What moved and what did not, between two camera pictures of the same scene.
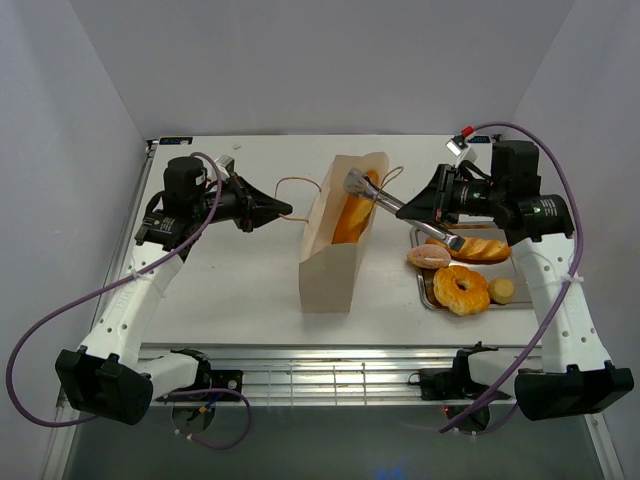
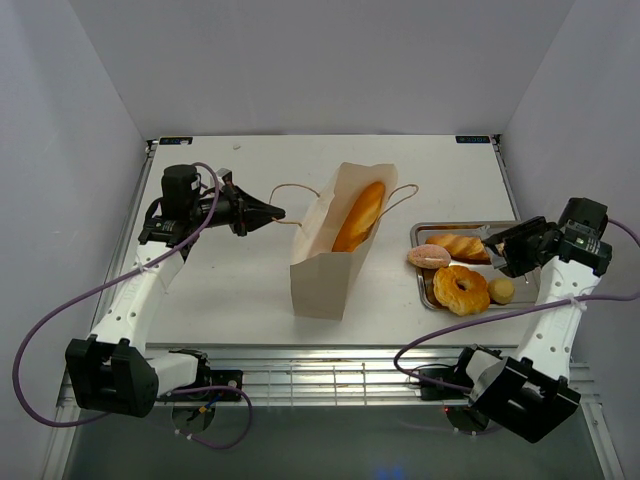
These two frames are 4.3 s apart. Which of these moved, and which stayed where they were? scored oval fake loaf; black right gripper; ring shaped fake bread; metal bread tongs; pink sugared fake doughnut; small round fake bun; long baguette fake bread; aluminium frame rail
Moved: metal bread tongs; black right gripper; long baguette fake bread
Stayed: small round fake bun; aluminium frame rail; ring shaped fake bread; scored oval fake loaf; pink sugared fake doughnut
